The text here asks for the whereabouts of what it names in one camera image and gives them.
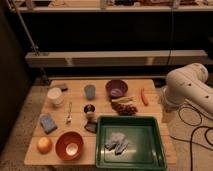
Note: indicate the small white lid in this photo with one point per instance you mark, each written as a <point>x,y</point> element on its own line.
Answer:
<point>72,149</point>

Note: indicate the orange carrot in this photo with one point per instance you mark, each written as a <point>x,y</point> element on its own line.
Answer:
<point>143,97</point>

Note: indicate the yellow banana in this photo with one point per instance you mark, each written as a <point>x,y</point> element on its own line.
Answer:
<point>122,100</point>

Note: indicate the metal shelf rack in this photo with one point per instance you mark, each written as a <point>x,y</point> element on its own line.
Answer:
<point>93,33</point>

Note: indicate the white cup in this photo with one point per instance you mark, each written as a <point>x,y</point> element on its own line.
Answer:
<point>55,96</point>

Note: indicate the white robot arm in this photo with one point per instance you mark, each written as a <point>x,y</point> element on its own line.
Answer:
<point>187,83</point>

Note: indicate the crumpled blue-white cloth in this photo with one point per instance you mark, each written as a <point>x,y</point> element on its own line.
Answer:
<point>117,142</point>

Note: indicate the purple bowl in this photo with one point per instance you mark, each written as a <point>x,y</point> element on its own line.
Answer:
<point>116,88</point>

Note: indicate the green plastic tray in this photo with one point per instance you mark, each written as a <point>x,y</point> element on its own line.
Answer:
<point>144,151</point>

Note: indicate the blue sponge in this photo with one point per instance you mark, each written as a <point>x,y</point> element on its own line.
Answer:
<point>47,124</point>

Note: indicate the small dark block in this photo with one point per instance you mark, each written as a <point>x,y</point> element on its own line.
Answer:
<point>91,126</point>

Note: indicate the bunch of brown grapes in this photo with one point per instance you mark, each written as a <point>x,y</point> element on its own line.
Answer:
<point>124,109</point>

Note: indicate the metal spoon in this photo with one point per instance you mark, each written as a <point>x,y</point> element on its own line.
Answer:
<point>69,117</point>

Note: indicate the orange fruit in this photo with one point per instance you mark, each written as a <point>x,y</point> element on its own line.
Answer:
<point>44,145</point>

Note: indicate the small dark round container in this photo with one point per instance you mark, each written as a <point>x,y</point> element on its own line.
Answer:
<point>89,111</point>

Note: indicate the red bowl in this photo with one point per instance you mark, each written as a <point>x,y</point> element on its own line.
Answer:
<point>64,140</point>

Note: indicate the blue plastic cup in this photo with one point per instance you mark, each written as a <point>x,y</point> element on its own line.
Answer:
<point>90,91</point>

